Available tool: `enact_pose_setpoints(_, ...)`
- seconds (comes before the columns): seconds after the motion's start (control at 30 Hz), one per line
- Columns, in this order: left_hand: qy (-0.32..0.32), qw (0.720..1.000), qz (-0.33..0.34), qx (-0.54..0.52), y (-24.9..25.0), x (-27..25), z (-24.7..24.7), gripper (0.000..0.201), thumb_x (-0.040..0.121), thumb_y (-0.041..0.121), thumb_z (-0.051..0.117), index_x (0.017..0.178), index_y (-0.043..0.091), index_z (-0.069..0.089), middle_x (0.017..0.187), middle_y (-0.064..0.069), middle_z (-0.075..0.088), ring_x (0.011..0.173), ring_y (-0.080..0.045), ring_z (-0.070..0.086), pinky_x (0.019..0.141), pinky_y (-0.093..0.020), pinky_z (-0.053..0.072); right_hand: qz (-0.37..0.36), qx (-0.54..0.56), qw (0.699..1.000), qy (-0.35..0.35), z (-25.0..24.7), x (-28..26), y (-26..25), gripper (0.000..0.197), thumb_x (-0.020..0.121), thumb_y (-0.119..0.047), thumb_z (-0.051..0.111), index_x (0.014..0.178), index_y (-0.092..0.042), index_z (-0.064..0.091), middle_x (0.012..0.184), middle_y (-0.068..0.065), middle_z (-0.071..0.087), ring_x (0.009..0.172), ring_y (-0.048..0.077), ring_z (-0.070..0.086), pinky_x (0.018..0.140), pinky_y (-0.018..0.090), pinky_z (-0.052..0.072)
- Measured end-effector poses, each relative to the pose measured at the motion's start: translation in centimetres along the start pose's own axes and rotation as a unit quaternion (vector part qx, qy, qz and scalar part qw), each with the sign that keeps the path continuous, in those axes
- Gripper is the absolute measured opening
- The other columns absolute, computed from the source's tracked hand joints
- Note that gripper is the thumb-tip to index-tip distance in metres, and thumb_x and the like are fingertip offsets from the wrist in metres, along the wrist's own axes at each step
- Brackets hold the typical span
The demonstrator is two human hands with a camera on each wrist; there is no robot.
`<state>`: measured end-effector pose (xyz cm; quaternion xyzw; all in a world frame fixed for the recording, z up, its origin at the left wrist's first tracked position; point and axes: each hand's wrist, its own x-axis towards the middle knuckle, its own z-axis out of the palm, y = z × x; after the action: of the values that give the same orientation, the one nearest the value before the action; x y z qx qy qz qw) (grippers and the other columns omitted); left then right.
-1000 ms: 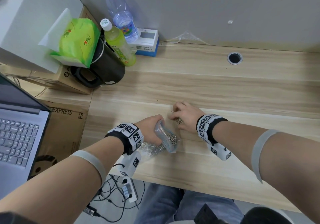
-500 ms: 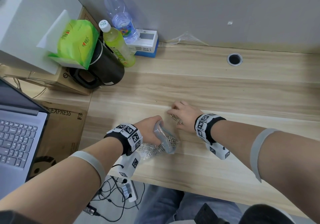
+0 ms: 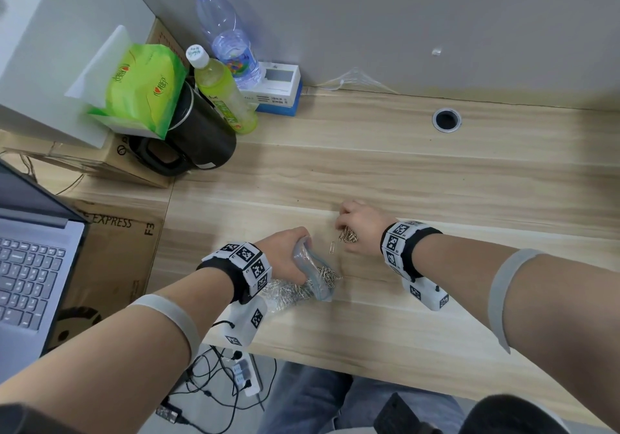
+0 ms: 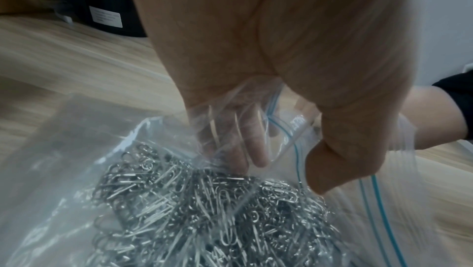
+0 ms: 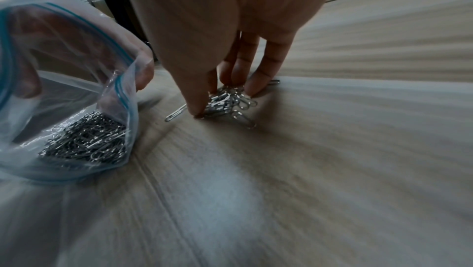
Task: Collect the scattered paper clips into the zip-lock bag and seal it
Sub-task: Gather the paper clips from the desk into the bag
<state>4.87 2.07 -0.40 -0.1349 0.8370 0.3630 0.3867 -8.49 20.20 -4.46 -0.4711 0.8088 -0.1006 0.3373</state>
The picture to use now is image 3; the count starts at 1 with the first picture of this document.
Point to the person's right hand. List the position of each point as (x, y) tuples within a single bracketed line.
[(370, 225)]

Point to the person's left hand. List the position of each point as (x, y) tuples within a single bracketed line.
[(281, 254)]

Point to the pile of silver paper clips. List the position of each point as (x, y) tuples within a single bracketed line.
[(348, 236), (286, 293)]

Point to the clear plastic zip bag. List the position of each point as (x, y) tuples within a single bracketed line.
[(317, 289)]

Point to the person's left forearm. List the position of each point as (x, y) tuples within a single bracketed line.
[(97, 361)]

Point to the person's right forearm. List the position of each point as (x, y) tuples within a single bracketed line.
[(542, 312)]

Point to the person's dark right sleeve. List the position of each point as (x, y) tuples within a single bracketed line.
[(513, 416)]

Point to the person's dark sleeve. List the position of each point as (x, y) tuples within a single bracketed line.
[(513, 416), (29, 421)]

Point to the person's dark left sleeve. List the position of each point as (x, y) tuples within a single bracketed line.
[(29, 421)]

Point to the black right wristband with markers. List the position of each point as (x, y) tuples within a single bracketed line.
[(409, 249)]

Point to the black wristband with markers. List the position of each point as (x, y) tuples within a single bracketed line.
[(409, 249), (220, 268)]

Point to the light wooden table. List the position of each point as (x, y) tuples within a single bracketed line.
[(387, 167)]

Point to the black left wristband with markers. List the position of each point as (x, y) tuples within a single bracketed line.
[(220, 268)]

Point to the white power strip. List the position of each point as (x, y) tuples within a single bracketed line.
[(244, 375)]

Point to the crumpled clear plastic wrap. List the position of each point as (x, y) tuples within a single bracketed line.
[(356, 82)]

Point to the black kettle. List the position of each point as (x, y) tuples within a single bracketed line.
[(203, 133)]

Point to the white and blue box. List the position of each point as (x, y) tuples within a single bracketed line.
[(278, 94)]

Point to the brown cardboard box black print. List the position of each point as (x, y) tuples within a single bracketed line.
[(116, 264)]

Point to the yellow-green drink bottle white cap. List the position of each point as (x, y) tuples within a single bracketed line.
[(223, 94)]

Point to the brown box with circle logo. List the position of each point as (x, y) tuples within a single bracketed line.
[(121, 162)]

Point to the small black plug device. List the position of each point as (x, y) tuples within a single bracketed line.
[(168, 413)]

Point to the black office chair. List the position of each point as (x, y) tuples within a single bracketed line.
[(397, 419)]

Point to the green tissue pack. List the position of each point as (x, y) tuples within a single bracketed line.
[(140, 90)]

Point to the clear water bottle purple cap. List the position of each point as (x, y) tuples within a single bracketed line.
[(227, 36)]

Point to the brown printed carton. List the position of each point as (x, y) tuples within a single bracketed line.
[(162, 36)]

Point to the grey laptop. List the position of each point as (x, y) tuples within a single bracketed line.
[(29, 278)]

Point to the white sheet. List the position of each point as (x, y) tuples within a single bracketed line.
[(97, 70)]

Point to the large white cabinet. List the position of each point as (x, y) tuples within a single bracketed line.
[(72, 36)]

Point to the white left wrist camera block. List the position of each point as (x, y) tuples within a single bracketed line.
[(242, 322)]

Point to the white wrist camera block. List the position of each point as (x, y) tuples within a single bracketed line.
[(426, 293), (242, 322)]

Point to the white right wrist camera block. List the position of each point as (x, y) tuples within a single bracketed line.
[(426, 293)]

